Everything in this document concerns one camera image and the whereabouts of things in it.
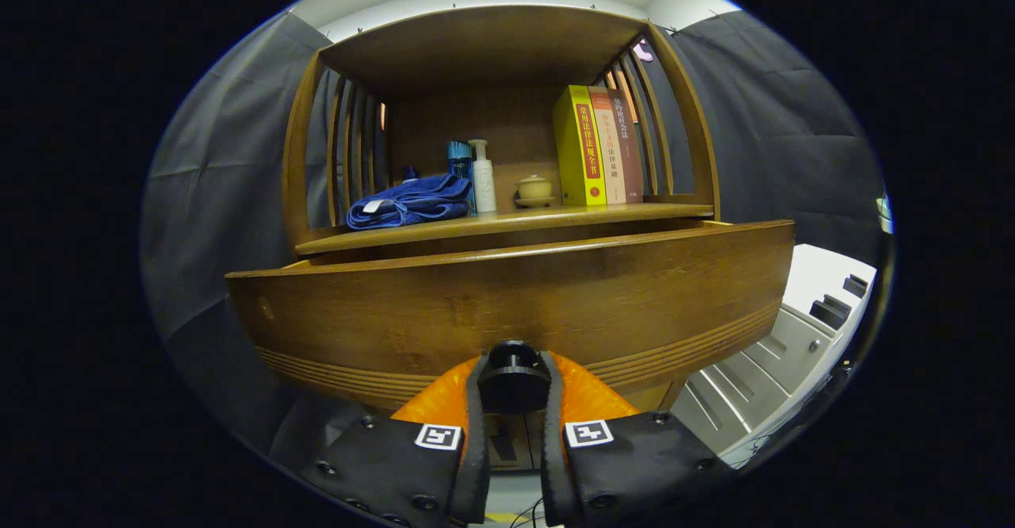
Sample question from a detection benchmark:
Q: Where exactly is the yellow book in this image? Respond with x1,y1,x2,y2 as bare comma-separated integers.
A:
553,85,607,207

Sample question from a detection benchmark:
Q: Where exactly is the wooden cabinet door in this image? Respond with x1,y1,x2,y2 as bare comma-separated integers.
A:
485,415,520,471
519,415,548,471

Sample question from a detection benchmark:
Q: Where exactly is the brown book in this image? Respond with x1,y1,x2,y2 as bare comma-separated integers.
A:
609,89,645,202

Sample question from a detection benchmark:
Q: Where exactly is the orange and white book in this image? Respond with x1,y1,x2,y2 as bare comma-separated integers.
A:
588,86,627,205

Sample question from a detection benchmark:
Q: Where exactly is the wooden countertop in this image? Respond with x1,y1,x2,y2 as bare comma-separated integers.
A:
295,201,714,257

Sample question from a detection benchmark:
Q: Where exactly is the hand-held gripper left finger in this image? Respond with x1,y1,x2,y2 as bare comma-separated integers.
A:
297,354,492,527

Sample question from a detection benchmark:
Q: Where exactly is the wooden drawer with black knob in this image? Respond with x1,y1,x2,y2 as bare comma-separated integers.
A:
224,219,796,416

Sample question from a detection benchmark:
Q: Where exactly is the teal bottle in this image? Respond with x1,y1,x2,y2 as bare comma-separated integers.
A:
446,141,477,213

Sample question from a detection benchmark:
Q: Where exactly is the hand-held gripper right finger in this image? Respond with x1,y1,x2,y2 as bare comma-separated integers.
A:
539,351,734,527

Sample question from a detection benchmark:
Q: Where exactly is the wooden cabinet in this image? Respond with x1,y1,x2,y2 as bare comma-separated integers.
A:
282,5,722,473

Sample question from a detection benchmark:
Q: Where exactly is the blue folded towel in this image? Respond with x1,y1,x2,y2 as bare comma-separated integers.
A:
346,174,473,231

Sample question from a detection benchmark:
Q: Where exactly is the beige lidded teacup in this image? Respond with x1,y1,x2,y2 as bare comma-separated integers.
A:
514,174,556,209

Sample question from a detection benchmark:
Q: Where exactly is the white drawer unit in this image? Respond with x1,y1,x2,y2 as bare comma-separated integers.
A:
670,244,877,469

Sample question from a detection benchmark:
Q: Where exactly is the white pump bottle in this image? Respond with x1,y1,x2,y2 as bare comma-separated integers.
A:
469,140,498,213

